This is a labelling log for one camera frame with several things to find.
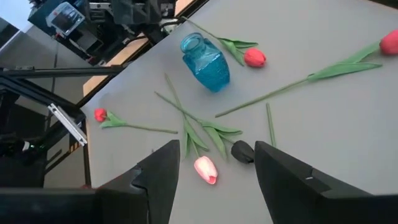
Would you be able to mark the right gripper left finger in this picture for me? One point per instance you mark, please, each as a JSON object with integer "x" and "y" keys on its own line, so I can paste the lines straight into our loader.
{"x": 155, "y": 186}

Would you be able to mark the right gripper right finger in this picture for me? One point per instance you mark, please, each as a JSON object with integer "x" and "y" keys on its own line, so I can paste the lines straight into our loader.
{"x": 295, "y": 193}

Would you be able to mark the pink artificial tulip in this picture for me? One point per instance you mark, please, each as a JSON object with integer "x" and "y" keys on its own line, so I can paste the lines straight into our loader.
{"x": 206, "y": 169}

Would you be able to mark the red artificial tulip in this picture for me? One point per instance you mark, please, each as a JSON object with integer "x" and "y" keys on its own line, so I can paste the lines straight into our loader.
{"x": 255, "y": 58}
{"x": 389, "y": 43}
{"x": 100, "y": 115}

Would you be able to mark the blue glass vase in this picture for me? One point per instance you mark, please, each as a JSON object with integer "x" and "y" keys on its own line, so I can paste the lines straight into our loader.
{"x": 206, "y": 67}

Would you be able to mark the black electronics cart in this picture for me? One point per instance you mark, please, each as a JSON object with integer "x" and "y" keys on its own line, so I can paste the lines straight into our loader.
{"x": 93, "y": 46}

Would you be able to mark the grey table mat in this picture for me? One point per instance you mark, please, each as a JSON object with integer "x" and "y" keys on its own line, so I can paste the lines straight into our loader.
{"x": 311, "y": 130}

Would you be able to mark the black table frame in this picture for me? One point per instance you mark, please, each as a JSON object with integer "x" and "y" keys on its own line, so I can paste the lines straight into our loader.
{"x": 62, "y": 71}

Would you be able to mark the silver metal bracket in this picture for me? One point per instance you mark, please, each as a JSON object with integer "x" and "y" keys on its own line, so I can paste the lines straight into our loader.
{"x": 66, "y": 124}

